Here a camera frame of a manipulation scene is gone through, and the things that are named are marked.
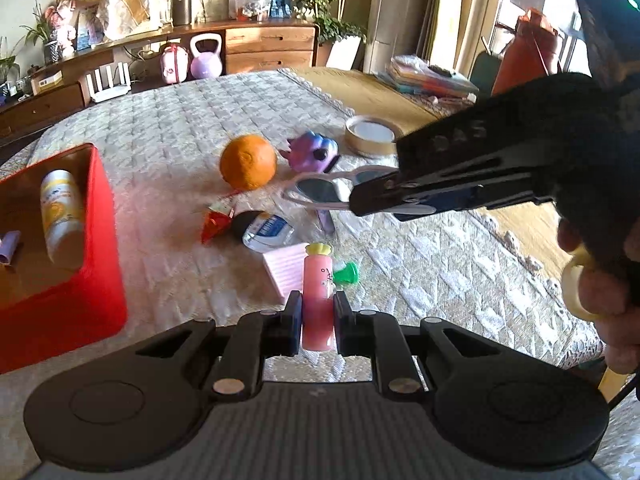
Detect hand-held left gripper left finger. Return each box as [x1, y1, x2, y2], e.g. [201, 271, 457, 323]
[131, 290, 304, 403]

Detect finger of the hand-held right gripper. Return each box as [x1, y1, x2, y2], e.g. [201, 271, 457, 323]
[396, 80, 551, 182]
[349, 170, 557, 222]

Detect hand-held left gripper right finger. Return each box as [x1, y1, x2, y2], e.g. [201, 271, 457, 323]
[334, 290, 503, 403]

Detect pink toy bottle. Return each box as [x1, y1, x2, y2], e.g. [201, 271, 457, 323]
[301, 242, 337, 352]

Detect white heart sunglasses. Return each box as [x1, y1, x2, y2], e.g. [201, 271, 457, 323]
[281, 167, 401, 211]

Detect red snack packet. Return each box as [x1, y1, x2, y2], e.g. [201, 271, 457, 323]
[201, 199, 237, 245]

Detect purple squishy toy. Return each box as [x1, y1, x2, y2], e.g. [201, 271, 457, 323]
[279, 131, 341, 176]

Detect orange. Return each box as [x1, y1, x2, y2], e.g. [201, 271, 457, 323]
[220, 134, 278, 192]

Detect red box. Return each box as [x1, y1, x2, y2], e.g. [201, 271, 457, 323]
[0, 142, 128, 376]

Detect person's right hand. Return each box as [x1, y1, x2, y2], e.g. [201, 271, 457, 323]
[557, 220, 640, 376]

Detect green toy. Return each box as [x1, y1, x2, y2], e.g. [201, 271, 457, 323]
[334, 261, 361, 287]

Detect pink notepad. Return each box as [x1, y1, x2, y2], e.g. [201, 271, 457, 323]
[263, 242, 311, 306]

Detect stack of books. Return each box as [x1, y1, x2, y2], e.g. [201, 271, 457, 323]
[375, 55, 478, 98]

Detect tape roll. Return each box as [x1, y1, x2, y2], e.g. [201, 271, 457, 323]
[345, 115, 405, 157]

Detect dark green chair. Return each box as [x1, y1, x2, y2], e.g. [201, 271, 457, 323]
[470, 50, 506, 96]

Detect red thermos bottle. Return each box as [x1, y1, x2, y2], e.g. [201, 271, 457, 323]
[492, 7, 561, 96]

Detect beige curtain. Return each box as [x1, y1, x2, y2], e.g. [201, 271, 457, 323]
[420, 0, 506, 61]

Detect potted plant white pot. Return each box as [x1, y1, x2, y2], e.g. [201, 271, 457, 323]
[315, 15, 368, 68]

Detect wooden cabinet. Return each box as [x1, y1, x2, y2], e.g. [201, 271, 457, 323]
[0, 22, 321, 136]

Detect white quilted tablecloth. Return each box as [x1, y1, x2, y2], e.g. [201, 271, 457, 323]
[0, 67, 606, 480]

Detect purple kettlebell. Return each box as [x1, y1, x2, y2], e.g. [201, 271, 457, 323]
[190, 33, 223, 79]

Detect white yellow spray bottle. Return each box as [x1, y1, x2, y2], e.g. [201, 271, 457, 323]
[40, 169, 86, 271]

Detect pink case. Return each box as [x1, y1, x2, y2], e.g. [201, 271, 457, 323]
[160, 42, 190, 83]

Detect small purple tube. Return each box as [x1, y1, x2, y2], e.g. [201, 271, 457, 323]
[0, 230, 22, 266]

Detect white router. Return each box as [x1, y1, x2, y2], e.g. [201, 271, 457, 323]
[82, 62, 133, 103]

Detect small white box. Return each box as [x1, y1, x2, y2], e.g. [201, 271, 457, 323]
[31, 72, 63, 93]

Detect pink doll figure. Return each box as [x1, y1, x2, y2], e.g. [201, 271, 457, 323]
[45, 0, 78, 58]

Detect small potted plant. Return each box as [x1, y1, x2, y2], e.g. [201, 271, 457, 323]
[20, 0, 61, 63]

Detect cream ring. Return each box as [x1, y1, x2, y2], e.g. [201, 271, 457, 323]
[561, 247, 601, 321]

